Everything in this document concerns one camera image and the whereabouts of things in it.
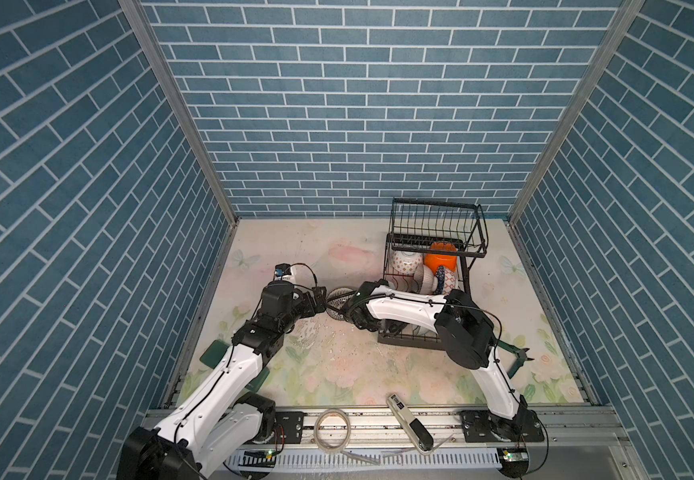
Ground blue triangle patterned bowl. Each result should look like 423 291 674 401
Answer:
434 266 458 295

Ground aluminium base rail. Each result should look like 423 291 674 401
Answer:
136 404 624 475

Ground coiled clear cable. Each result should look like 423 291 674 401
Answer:
312 408 352 452

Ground aluminium corner post right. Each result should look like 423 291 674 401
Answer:
507 0 645 228

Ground red striped ceramic bowl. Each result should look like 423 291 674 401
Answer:
413 263 438 295

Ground orange plastic bowl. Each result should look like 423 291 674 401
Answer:
424 241 458 273

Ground green patterned ceramic bowl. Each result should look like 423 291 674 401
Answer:
390 250 424 276

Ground black silver handheld scanner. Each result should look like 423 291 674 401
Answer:
387 394 434 453

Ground dark green sponge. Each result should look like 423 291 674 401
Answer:
199 340 270 392

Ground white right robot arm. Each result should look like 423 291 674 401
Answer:
334 281 547 443

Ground black wire dish rack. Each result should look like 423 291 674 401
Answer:
378 197 491 352

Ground aluminium corner post left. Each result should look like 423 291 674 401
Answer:
119 0 238 228

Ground green handled pliers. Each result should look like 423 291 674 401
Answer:
497 340 533 379

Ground aluminium corner post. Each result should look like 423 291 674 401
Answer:
119 0 238 228
507 0 645 228

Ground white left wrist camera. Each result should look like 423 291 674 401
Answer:
273 263 295 283

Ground grey dotted ceramic bowl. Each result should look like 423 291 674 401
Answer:
326 287 356 321

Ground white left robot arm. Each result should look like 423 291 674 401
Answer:
116 280 327 479

